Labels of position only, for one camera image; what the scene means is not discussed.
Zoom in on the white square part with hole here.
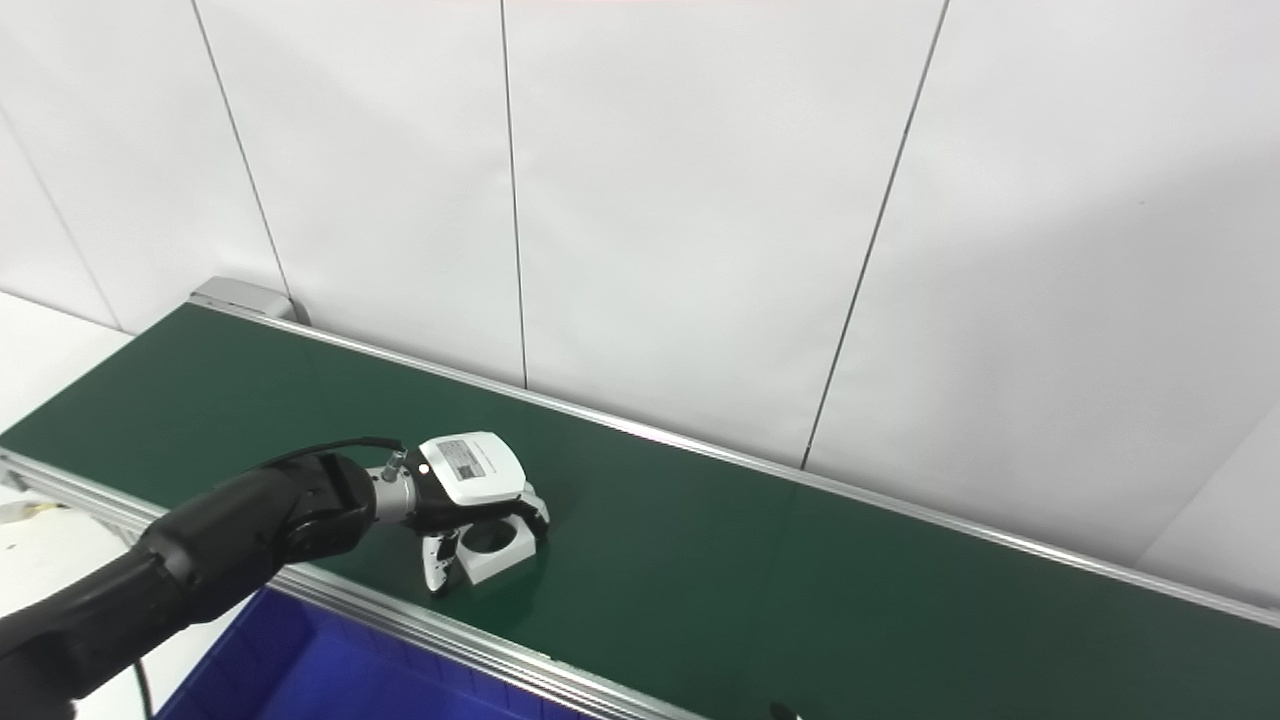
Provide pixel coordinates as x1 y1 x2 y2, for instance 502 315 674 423
455 510 537 587

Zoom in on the large blue plastic bin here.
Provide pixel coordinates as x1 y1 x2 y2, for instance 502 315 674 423
155 585 593 720

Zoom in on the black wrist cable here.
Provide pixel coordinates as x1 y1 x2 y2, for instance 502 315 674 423
255 436 407 473

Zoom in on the white table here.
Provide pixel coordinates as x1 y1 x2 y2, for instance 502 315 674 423
0 290 246 720

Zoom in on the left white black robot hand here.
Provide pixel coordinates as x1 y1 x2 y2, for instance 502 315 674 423
405 431 551 594

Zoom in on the green conveyor belt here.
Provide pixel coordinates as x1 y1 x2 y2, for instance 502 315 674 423
0 277 1280 720
0 303 1280 720

